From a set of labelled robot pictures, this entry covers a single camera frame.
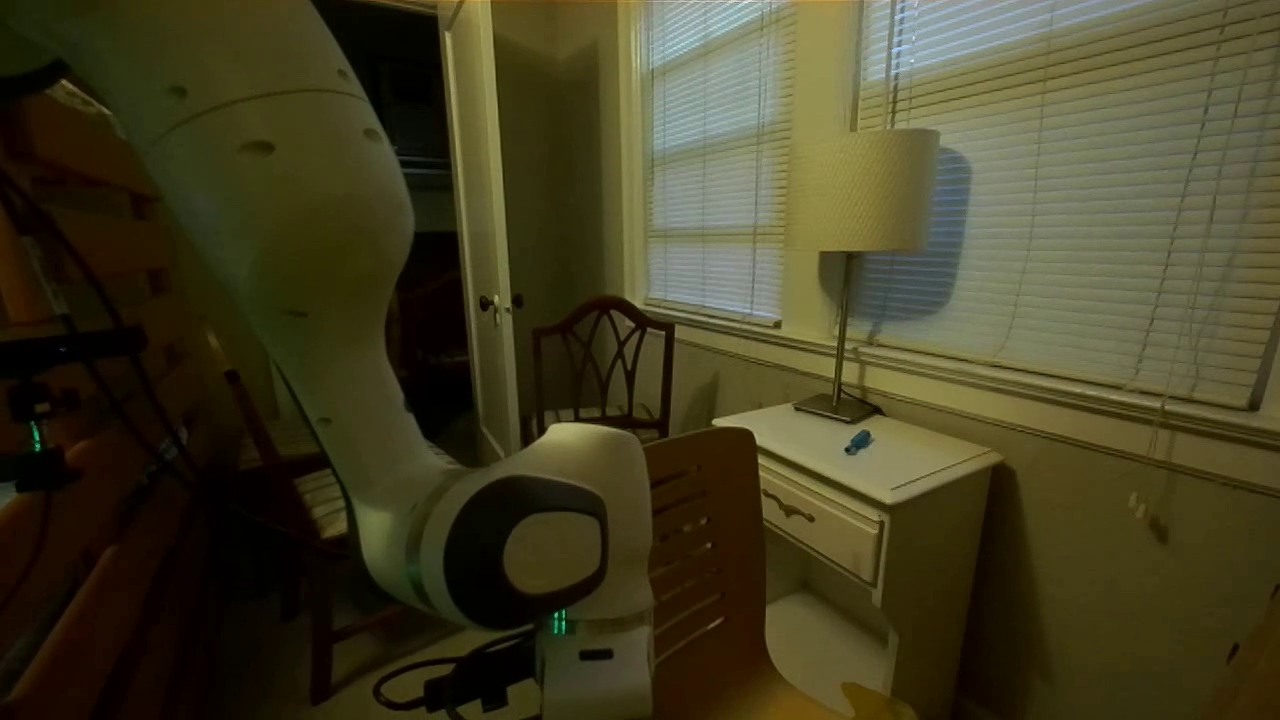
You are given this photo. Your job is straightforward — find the white nightstand drawer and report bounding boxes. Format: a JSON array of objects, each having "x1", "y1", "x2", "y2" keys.
[{"x1": 755, "y1": 453, "x2": 890, "y2": 592}]

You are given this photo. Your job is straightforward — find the dark wooden ornate-back chair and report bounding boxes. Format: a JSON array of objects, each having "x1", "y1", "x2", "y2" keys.
[{"x1": 521, "y1": 290, "x2": 680, "y2": 449}]

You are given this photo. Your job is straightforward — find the white door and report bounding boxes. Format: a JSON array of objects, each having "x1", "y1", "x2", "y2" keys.
[{"x1": 439, "y1": 0, "x2": 528, "y2": 465}]

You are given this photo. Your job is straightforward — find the narrow white window blind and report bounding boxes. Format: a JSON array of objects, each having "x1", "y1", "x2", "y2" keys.
[{"x1": 640, "y1": 0, "x2": 792, "y2": 328}]

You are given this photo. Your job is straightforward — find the light wooden slatted chair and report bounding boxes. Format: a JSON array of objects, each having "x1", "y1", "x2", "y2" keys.
[{"x1": 640, "y1": 423, "x2": 925, "y2": 720}]

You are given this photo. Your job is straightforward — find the table lamp with cream shade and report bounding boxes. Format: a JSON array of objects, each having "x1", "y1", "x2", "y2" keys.
[{"x1": 792, "y1": 125, "x2": 945, "y2": 426}]

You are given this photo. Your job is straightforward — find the white nightstand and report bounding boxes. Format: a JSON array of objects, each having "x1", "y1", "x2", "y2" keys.
[{"x1": 710, "y1": 399, "x2": 1008, "y2": 720}]

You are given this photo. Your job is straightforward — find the wide white window blind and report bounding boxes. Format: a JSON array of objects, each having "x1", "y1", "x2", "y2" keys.
[{"x1": 856, "y1": 0, "x2": 1280, "y2": 415}]

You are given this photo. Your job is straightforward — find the brown wooden furniture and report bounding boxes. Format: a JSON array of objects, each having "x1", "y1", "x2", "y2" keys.
[{"x1": 0, "y1": 75, "x2": 257, "y2": 720}]

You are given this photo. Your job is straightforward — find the thick black cable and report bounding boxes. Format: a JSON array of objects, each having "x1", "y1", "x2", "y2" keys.
[{"x1": 366, "y1": 633, "x2": 548, "y2": 720}]

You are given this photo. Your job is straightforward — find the thin black cable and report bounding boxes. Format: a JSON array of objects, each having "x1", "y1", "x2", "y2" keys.
[{"x1": 0, "y1": 155, "x2": 373, "y2": 562}]

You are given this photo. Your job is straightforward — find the blind pull cord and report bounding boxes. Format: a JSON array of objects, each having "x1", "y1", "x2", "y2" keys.
[{"x1": 1123, "y1": 0, "x2": 1265, "y2": 548}]

